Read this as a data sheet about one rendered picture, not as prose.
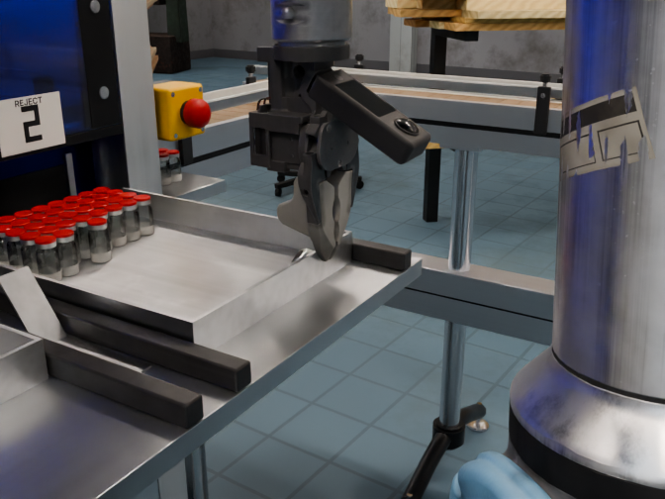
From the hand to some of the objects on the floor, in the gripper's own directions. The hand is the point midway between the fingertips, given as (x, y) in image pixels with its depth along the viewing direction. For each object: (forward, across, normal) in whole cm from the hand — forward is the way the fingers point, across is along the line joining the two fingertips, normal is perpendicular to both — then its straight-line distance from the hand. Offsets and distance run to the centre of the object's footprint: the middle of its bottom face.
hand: (332, 249), depth 75 cm
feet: (+92, -88, -21) cm, 129 cm away
